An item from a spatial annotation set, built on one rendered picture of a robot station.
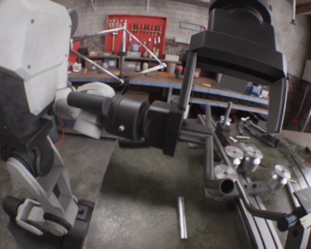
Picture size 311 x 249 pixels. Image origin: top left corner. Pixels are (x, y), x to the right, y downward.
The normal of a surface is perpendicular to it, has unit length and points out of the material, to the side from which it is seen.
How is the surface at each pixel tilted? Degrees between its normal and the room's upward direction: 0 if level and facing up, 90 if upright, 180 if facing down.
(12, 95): 104
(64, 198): 10
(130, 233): 0
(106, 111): 90
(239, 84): 120
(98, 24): 90
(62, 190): 90
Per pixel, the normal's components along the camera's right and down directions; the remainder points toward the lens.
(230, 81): -0.30, 0.81
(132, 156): 0.11, -0.87
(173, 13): 0.00, 0.48
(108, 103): 0.95, 0.23
